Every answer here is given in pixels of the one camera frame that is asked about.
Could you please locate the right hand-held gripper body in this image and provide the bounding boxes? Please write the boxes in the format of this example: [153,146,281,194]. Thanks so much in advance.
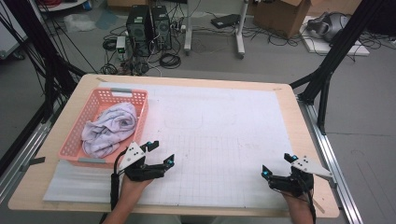
[268,156,333,198]

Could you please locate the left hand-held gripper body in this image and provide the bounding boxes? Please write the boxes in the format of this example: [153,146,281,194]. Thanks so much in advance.
[119,141,166,182]

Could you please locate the lilac printed towel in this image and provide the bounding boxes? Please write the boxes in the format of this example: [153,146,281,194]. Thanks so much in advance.
[81,102,139,159]

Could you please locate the pink plastic basket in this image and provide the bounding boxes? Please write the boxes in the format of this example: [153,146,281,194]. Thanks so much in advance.
[58,87,149,169]

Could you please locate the person's left hand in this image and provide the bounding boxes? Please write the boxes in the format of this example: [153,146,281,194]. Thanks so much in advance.
[119,173,154,203]

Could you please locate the person's right hand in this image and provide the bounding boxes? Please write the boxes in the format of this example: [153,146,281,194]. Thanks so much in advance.
[280,188,315,214]

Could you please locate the small white power box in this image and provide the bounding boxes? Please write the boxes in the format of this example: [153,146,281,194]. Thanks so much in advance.
[115,35,127,54]

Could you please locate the white foam board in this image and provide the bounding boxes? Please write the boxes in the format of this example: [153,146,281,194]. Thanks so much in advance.
[299,15,371,57]

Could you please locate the wide black computer tower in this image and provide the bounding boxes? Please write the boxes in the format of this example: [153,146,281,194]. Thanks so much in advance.
[125,4,154,58]

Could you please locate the slim black computer tower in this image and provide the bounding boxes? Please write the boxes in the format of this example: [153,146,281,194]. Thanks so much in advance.
[150,6,173,51]

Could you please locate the white metal stand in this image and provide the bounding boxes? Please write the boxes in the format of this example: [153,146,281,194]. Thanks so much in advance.
[183,0,250,60]

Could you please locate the grey and black headset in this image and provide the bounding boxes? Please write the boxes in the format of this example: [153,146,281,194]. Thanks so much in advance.
[306,11,350,43]

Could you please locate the brown cardboard box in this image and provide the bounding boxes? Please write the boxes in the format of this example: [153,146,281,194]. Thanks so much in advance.
[251,0,312,40]

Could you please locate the clear plastic bag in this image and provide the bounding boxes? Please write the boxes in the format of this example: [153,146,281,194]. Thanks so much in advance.
[63,12,98,34]

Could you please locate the flat black device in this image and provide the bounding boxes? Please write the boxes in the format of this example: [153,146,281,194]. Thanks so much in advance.
[210,13,241,30]

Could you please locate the left hand-held gripper black cable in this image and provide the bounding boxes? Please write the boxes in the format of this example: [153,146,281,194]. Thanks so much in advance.
[109,150,129,213]

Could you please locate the hand-held gripper black cable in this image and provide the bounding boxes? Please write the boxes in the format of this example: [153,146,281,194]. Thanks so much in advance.
[109,150,129,213]
[292,169,318,224]

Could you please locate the right hand-held gripper black cable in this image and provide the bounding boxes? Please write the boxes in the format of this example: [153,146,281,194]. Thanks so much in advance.
[292,169,318,224]

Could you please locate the aluminium rail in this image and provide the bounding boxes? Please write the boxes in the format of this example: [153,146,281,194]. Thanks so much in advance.
[297,96,364,224]
[0,101,60,204]

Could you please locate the coiled black cable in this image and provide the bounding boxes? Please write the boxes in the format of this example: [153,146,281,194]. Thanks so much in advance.
[159,52,182,70]

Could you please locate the grey metal bracket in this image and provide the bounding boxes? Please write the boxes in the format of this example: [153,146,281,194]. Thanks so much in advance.
[28,156,47,166]

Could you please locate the black metal frame post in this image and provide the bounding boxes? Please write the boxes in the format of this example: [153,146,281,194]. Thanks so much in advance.
[289,0,387,135]
[0,0,87,123]

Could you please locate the black floor cable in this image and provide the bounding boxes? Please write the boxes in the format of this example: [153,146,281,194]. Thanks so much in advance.
[242,26,312,49]

